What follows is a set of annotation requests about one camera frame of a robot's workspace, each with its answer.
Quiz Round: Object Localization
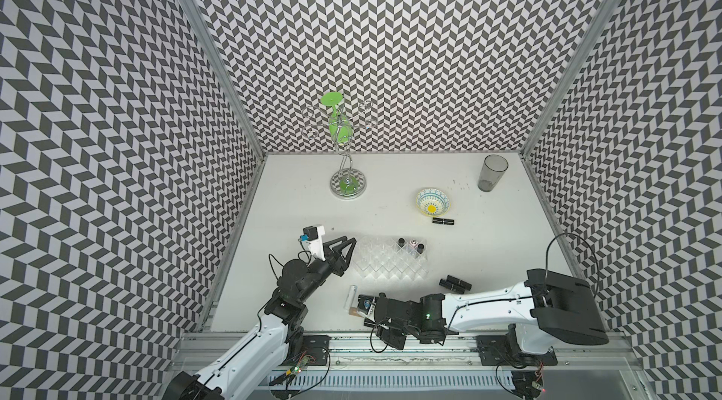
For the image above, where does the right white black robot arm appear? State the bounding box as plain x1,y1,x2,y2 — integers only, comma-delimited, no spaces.
353,268,609,355

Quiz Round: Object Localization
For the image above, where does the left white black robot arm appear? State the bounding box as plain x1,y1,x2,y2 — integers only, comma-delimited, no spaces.
163,235,357,399

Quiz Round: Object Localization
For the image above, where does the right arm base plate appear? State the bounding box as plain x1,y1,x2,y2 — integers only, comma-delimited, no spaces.
475,325,558,369

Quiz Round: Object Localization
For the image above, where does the clear acrylic lipstick organizer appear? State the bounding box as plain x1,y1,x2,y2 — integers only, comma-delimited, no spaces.
352,236,430,281

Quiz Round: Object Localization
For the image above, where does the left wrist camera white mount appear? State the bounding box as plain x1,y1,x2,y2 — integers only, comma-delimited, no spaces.
300,225,325,260

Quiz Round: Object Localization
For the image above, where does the white lip balm tube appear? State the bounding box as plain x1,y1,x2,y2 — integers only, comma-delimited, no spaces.
343,285,357,311

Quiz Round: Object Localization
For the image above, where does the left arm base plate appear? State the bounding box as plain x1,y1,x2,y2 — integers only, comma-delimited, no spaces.
282,334,331,366

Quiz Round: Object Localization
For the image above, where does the yellow blue patterned bowl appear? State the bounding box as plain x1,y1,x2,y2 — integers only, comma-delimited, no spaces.
416,188,450,218

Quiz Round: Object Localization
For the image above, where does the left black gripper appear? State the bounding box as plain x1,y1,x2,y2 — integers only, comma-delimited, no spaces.
297,235,356,304

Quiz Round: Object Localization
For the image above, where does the aluminium front rail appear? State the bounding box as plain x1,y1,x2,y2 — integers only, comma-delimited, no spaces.
167,332,641,374

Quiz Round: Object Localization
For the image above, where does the chrome stand with green discs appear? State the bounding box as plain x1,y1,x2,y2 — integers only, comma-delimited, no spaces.
302,91,368,200

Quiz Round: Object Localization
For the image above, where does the grey ribbed drinking glass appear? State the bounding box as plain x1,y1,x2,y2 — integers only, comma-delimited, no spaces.
478,155,509,192

